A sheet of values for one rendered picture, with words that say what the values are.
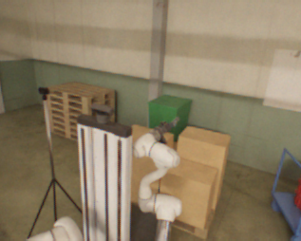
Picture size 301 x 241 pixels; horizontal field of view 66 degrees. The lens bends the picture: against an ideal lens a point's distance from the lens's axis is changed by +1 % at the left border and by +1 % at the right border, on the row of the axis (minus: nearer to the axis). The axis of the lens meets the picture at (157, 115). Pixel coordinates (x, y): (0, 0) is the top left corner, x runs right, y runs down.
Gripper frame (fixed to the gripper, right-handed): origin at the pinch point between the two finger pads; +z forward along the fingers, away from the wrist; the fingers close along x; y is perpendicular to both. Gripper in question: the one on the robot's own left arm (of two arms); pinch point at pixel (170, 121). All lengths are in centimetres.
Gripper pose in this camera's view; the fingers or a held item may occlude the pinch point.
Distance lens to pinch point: 161.0
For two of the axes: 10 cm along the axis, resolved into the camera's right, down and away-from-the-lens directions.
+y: -5.1, -8.5, -1.5
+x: -6.3, 2.5, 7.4
